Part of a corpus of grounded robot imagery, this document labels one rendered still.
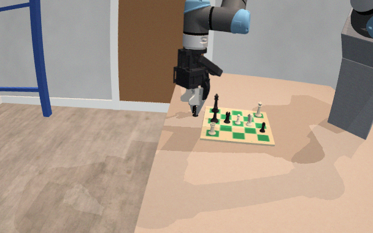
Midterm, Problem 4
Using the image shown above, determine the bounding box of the green and cream chessboard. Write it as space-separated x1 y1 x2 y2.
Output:
200 106 275 147

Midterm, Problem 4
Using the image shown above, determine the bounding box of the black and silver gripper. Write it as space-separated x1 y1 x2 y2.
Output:
173 47 210 115

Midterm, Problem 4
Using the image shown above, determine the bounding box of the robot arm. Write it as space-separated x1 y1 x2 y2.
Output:
182 0 373 77

